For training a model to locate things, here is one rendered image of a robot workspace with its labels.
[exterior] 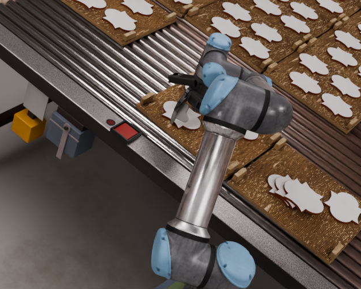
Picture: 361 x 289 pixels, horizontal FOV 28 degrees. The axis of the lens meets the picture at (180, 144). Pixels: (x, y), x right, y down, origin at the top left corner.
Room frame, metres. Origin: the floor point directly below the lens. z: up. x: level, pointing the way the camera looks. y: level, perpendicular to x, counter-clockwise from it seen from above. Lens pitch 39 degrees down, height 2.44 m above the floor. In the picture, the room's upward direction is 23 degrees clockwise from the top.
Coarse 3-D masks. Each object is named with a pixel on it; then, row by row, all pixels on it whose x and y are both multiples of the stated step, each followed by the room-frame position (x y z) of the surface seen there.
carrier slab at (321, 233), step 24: (264, 168) 1.91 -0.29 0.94; (288, 168) 1.96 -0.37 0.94; (312, 168) 2.02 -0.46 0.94; (240, 192) 1.75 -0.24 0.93; (264, 192) 1.79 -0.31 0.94; (336, 192) 1.95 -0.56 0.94; (288, 216) 1.73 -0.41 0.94; (312, 216) 1.78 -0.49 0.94; (360, 216) 1.88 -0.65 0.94; (312, 240) 1.67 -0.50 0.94; (336, 240) 1.72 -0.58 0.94
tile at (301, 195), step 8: (288, 184) 1.84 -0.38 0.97; (296, 184) 1.86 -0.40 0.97; (304, 184) 1.88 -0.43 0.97; (288, 192) 1.81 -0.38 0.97; (296, 192) 1.82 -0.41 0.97; (304, 192) 1.84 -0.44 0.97; (312, 192) 1.86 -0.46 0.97; (288, 200) 1.78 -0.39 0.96; (296, 200) 1.78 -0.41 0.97; (304, 200) 1.80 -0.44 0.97; (312, 200) 1.82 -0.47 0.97; (304, 208) 1.76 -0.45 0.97; (312, 208) 1.78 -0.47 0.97; (320, 208) 1.80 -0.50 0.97
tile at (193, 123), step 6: (168, 102) 2.02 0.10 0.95; (174, 102) 2.04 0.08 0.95; (168, 108) 1.99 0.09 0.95; (168, 114) 1.96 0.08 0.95; (192, 114) 2.01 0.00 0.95; (198, 114) 2.03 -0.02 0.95; (192, 120) 1.98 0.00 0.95; (198, 120) 1.99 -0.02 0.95; (180, 126) 1.92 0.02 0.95; (186, 126) 1.94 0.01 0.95; (192, 126) 1.95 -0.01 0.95; (198, 126) 1.96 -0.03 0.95
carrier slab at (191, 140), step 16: (160, 96) 2.05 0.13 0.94; (176, 96) 2.09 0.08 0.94; (144, 112) 1.94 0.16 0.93; (160, 112) 1.96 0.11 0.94; (176, 128) 1.92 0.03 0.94; (192, 144) 1.87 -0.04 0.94; (240, 144) 1.98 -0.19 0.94; (256, 144) 2.01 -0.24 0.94; (272, 144) 2.05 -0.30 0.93; (240, 160) 1.90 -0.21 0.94
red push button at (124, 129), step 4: (124, 124) 1.83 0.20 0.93; (116, 128) 1.80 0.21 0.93; (120, 128) 1.81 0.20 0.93; (124, 128) 1.81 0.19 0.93; (128, 128) 1.82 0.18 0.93; (132, 128) 1.83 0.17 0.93; (120, 132) 1.79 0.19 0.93; (124, 132) 1.80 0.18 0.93; (128, 132) 1.80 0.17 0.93; (132, 132) 1.81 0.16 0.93; (136, 132) 1.82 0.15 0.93; (124, 136) 1.78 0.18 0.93; (128, 136) 1.78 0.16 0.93
